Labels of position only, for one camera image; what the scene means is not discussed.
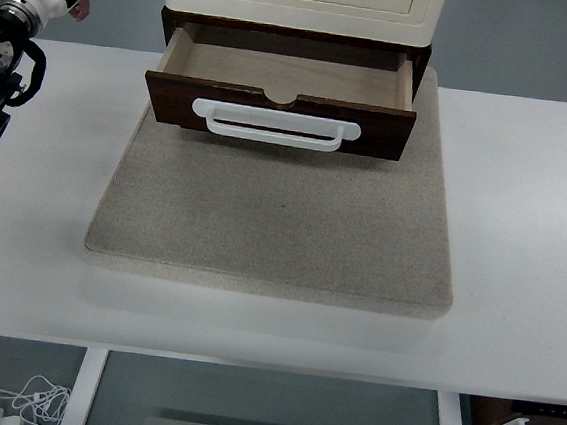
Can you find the cream cabinet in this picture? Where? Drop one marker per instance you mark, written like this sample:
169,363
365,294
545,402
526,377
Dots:
303,8

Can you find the person's hand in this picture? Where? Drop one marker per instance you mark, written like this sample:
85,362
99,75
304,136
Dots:
82,9

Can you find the grey square mat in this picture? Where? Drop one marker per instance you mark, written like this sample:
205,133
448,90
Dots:
273,211

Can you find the black device with small lights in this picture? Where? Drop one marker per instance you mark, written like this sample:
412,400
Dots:
546,409

